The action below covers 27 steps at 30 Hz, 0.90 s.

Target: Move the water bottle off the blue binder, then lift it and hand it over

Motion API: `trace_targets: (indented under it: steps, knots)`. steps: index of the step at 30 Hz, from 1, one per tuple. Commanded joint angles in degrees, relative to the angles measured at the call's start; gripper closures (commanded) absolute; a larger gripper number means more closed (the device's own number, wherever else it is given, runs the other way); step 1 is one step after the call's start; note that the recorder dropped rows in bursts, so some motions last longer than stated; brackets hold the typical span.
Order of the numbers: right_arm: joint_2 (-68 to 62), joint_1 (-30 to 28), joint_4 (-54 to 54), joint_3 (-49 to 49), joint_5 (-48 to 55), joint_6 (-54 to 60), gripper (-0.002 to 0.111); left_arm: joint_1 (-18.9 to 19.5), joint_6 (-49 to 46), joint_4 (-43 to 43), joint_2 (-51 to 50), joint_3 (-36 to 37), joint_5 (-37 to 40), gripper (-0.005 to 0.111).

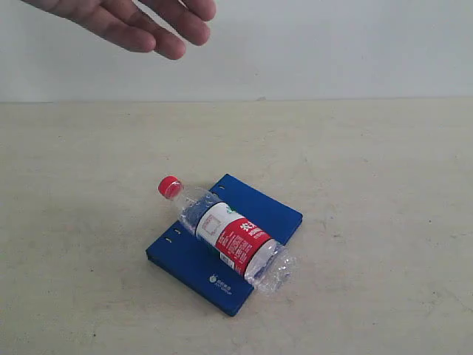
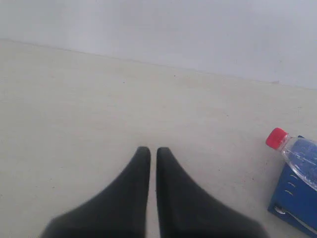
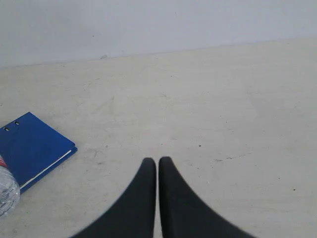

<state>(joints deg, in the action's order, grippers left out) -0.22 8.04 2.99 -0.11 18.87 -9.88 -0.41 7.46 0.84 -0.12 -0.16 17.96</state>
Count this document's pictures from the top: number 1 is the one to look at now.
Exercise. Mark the person's bare hand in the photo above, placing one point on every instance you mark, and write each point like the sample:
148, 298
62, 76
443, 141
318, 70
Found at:
123, 23

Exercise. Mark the clear plastic water bottle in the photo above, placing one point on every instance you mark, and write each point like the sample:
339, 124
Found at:
241, 244

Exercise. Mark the blue ring binder notebook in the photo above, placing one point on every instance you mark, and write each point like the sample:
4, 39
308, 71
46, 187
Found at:
199, 266

